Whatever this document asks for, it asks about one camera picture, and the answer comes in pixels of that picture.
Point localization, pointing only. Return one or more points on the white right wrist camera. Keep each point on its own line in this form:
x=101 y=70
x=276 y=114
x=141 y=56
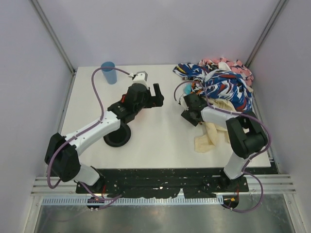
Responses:
x=181 y=101

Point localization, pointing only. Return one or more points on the right aluminium frame post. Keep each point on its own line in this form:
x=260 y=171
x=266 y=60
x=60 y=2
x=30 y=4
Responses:
x=280 y=6

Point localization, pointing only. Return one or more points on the white slotted cable duct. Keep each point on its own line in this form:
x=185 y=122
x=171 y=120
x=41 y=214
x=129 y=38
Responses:
x=90 y=201

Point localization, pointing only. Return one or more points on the blue plastic cup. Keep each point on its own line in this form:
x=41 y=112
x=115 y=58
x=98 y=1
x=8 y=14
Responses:
x=109 y=72

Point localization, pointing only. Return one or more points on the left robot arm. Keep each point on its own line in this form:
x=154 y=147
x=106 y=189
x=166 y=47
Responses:
x=62 y=156

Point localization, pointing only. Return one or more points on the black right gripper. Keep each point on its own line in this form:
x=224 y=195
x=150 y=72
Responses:
x=188 y=114

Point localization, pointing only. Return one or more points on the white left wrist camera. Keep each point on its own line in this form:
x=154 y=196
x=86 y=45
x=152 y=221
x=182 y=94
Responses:
x=141 y=78

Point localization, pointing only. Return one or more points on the black round plate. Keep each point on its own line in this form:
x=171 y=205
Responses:
x=119 y=137

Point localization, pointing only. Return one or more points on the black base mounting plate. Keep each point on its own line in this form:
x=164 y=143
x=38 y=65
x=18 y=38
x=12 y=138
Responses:
x=167 y=183

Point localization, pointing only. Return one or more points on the aluminium frame post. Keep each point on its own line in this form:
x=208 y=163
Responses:
x=51 y=32
x=280 y=6

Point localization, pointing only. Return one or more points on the left aluminium frame post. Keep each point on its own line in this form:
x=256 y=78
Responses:
x=51 y=32

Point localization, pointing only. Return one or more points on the turquoise cloth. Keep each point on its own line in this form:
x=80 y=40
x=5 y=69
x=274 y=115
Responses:
x=187 y=89

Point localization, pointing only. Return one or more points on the cream cloth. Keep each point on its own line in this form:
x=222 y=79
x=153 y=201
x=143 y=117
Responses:
x=210 y=139

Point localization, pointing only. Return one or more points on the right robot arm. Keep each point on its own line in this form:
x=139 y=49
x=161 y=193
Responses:
x=246 y=135

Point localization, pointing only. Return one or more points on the orange black camouflage cloth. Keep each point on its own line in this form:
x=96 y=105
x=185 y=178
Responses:
x=197 y=88

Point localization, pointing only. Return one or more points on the blue white patterned cloth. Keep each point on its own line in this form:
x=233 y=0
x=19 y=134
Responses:
x=218 y=84

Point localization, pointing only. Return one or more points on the pink patterned cloth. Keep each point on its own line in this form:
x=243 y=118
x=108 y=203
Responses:
x=235 y=66

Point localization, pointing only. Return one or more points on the aluminium front rail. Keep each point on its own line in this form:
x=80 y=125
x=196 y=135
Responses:
x=272 y=184

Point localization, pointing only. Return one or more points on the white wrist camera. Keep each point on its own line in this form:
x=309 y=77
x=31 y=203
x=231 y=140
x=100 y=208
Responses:
x=141 y=78
x=181 y=101

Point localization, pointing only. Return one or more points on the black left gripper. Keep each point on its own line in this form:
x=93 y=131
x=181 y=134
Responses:
x=150 y=97

